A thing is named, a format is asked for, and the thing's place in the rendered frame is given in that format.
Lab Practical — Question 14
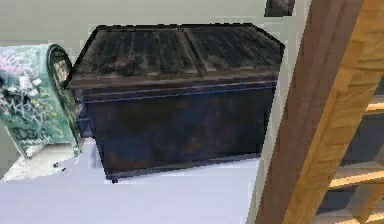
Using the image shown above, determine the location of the dark blue dumpster bin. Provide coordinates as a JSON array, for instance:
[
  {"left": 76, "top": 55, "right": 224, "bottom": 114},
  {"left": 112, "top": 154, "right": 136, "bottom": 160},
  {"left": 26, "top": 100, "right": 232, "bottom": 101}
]
[{"left": 63, "top": 22, "right": 286, "bottom": 185}]

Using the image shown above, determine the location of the wooden shelf unit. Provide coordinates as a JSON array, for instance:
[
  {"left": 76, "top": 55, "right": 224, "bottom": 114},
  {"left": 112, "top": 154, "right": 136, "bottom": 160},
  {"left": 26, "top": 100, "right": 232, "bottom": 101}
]
[{"left": 254, "top": 0, "right": 384, "bottom": 224}]

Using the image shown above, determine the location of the pale concrete slab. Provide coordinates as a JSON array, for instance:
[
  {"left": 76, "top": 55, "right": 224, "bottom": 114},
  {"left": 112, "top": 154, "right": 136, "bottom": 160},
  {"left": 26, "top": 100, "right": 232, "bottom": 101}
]
[{"left": 1, "top": 139, "right": 88, "bottom": 183}]

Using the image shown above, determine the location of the green graffiti mailbox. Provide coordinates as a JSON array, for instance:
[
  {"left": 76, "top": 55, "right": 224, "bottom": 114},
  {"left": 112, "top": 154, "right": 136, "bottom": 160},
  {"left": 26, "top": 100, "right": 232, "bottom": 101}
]
[{"left": 0, "top": 43, "right": 82, "bottom": 160}]

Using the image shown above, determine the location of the dark framed wall picture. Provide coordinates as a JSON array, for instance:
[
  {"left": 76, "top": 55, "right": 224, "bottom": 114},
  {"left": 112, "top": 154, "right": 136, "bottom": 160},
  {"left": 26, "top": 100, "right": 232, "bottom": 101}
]
[{"left": 263, "top": 0, "right": 296, "bottom": 18}]

